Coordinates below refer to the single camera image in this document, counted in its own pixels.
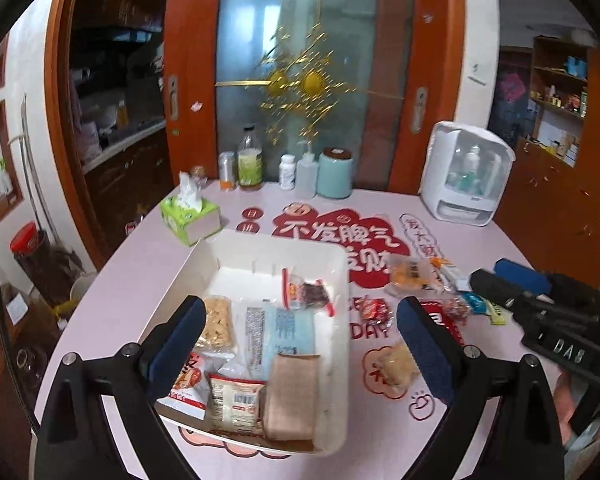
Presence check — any white and orange snack packet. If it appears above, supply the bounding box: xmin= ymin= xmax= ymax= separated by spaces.
xmin=430 ymin=256 xmax=463 ymax=288

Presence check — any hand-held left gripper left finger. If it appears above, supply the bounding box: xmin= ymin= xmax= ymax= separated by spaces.
xmin=32 ymin=296 xmax=208 ymax=480

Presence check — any green tissue box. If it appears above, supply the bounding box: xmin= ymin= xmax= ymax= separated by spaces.
xmin=160 ymin=171 xmax=222 ymax=247

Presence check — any red zip bag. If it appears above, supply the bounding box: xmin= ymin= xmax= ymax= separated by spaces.
xmin=281 ymin=267 xmax=337 ymax=317

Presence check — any clear pale snack packet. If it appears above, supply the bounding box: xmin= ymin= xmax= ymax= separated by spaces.
xmin=377 ymin=344 xmax=421 ymax=397

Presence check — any yellow cookie packet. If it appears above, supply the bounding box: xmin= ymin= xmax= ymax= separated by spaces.
xmin=386 ymin=255 xmax=438 ymax=297

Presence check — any teal canister brown lid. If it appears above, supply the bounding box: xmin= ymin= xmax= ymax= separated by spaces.
xmin=317 ymin=147 xmax=355 ymax=198

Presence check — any white bucket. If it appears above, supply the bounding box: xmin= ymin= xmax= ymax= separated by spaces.
xmin=70 ymin=271 xmax=98 ymax=306

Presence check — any small green snack packet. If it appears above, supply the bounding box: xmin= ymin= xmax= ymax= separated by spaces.
xmin=482 ymin=297 xmax=512 ymax=326

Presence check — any wooden storage cabinet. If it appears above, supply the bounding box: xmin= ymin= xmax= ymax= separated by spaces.
xmin=495 ymin=35 xmax=600 ymax=286

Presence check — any small red snack packet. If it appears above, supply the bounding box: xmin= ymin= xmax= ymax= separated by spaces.
xmin=357 ymin=297 xmax=392 ymax=325

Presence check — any brown cracker packet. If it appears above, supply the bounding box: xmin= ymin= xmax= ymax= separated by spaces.
xmin=262 ymin=352 xmax=322 ymax=443

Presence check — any person's right forearm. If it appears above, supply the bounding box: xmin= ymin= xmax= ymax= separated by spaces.
xmin=552 ymin=372 xmax=600 ymax=466

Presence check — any white plastic storage bin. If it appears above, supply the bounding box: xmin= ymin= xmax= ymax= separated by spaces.
xmin=155 ymin=230 xmax=352 ymax=457

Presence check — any small glass jar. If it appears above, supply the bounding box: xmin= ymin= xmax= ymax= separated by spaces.
xmin=218 ymin=151 xmax=237 ymax=191

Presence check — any red lidded jar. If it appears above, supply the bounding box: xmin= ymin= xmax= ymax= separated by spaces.
xmin=9 ymin=222 xmax=51 ymax=281

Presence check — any wooden glass sliding door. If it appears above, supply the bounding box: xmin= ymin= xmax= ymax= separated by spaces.
xmin=165 ymin=0 xmax=466 ymax=196

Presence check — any white squeeze bottle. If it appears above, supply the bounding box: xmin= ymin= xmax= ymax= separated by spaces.
xmin=295 ymin=141 xmax=320 ymax=199

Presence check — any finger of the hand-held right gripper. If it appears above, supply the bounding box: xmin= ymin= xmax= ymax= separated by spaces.
xmin=469 ymin=268 xmax=556 ymax=322
xmin=494 ymin=258 xmax=553 ymax=297

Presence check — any grey mop handle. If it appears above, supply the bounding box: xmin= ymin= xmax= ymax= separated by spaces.
xmin=20 ymin=92 xmax=56 ymax=261

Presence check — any white bottle sterilizer cabinet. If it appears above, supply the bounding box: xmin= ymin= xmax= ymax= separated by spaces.
xmin=419 ymin=121 xmax=516 ymax=226

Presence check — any small blue snack packet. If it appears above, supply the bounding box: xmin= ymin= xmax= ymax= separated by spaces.
xmin=460 ymin=291 xmax=488 ymax=315

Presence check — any dark entrance door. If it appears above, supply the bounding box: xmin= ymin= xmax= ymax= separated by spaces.
xmin=487 ymin=47 xmax=533 ymax=141

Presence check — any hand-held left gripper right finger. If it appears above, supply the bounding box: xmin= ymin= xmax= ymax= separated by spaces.
xmin=396 ymin=296 xmax=566 ymax=480

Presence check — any clear corn puff bag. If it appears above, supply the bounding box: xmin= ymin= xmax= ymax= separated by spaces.
xmin=195 ymin=296 xmax=237 ymax=358

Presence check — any white pill bottle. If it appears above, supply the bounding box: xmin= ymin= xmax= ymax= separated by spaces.
xmin=279 ymin=154 xmax=297 ymax=191

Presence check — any large clear blue snack packet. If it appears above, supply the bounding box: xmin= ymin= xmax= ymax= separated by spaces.
xmin=232 ymin=302 xmax=317 ymax=381

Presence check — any red and white snack bag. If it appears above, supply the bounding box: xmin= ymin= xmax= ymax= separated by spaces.
xmin=156 ymin=352 xmax=212 ymax=420

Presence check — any glass bottle green label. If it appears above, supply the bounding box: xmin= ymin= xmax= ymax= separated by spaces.
xmin=237 ymin=125 xmax=264 ymax=191

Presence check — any beige snack packet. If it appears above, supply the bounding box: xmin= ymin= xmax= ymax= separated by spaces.
xmin=206 ymin=372 xmax=267 ymax=435

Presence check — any clear mixed nuts packet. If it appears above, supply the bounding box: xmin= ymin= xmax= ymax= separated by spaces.
xmin=442 ymin=297 xmax=473 ymax=321

